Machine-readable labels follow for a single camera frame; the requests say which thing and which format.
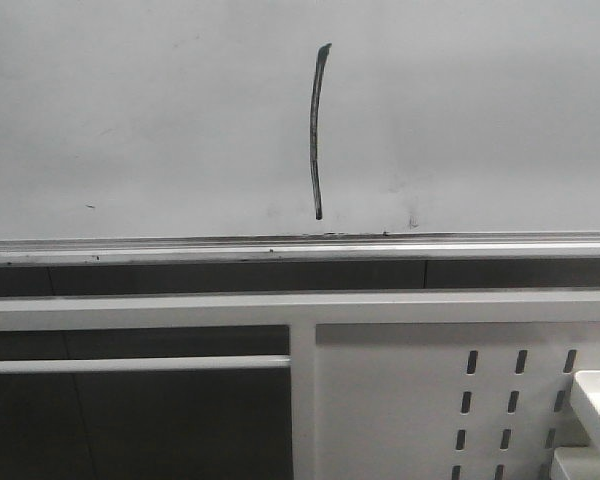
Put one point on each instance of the white perforated pegboard panel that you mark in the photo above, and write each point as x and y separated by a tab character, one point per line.
448	401

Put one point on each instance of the white whiteboard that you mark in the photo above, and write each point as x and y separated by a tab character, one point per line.
137	130

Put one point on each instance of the lower white tray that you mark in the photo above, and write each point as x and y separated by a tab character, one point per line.
575	463

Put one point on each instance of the white metal stand frame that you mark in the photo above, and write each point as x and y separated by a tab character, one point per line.
199	387

